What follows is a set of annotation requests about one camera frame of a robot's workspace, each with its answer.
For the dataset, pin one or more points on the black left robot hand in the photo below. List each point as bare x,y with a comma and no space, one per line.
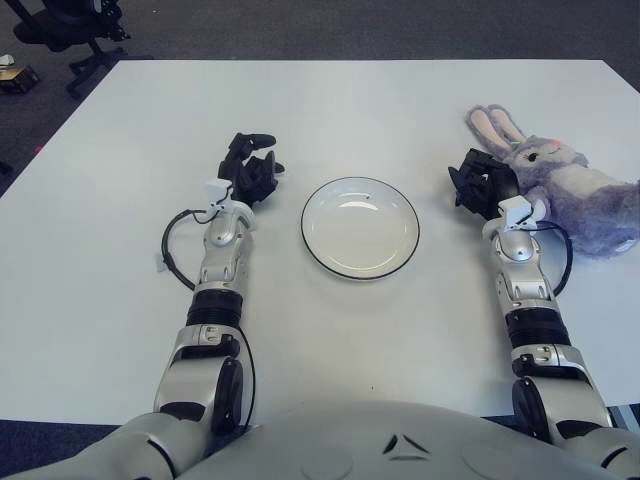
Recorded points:
250,180

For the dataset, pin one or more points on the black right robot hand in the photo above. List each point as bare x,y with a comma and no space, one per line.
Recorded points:
480,190

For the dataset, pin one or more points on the purple plush bunny doll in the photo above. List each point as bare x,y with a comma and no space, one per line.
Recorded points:
575,190

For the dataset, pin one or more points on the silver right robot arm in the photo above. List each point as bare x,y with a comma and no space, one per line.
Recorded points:
520,280

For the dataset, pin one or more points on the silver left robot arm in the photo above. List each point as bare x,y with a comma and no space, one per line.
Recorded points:
220,265

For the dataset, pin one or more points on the white plate black rim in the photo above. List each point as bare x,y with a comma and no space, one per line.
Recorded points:
360,235

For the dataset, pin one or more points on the black office chair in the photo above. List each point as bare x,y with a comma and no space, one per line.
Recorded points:
50,35

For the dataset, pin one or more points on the black yellow box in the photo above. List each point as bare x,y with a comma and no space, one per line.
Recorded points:
17,80

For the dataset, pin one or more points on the white table leg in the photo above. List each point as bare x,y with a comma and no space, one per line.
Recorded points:
625,415

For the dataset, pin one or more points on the silver robot torso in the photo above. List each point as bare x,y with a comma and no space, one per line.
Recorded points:
320,440

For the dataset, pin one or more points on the small white floor object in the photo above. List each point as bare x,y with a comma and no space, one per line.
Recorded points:
6,60

